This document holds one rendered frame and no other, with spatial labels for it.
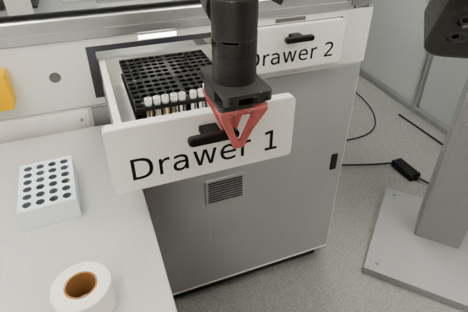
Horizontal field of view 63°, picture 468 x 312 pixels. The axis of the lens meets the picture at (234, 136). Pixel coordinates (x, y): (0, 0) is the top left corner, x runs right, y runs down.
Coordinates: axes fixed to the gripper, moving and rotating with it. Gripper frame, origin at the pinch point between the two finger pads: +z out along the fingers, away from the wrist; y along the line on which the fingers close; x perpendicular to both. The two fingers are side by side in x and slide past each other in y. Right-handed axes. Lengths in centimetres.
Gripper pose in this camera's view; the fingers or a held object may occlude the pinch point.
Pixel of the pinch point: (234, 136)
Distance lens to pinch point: 55.3
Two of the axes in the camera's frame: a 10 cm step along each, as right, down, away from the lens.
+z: 0.0, 8.4, 5.4
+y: -3.6, -5.1, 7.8
